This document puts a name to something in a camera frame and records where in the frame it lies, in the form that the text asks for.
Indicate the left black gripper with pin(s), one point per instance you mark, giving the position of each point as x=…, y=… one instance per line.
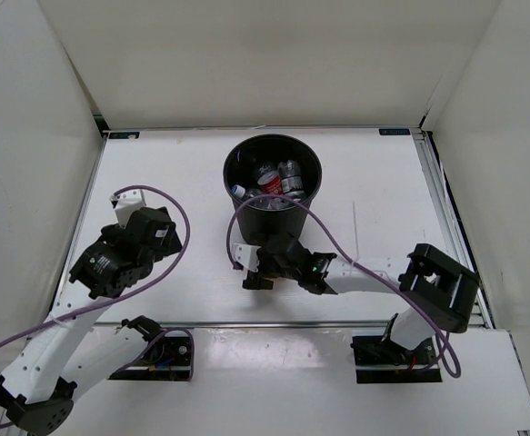
x=170, y=244

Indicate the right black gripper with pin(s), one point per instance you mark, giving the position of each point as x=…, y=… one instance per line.
x=254, y=281

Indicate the clear bottle blue label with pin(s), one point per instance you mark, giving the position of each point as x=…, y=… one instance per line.
x=243, y=194

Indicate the clear bottle red label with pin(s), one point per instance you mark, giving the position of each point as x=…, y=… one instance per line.
x=268, y=178

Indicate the clear bottle black cap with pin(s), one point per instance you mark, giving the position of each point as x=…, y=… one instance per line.
x=291, y=180

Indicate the clear unlabelled plastic bottle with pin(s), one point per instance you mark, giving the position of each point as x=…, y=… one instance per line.
x=271, y=204

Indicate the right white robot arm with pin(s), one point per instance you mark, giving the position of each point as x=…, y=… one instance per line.
x=440, y=291

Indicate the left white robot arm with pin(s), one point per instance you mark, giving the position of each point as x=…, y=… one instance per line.
x=39, y=389

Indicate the black plastic bin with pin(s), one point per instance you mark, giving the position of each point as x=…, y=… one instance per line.
x=255, y=222

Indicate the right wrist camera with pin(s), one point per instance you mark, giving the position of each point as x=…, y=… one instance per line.
x=247, y=256

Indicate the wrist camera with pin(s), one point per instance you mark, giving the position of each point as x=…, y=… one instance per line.
x=247, y=256
x=124, y=204

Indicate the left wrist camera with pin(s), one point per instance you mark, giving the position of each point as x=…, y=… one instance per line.
x=124, y=204

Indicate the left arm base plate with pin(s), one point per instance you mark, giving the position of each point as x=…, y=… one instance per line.
x=170, y=359

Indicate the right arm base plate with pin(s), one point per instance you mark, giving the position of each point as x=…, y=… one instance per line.
x=377, y=362

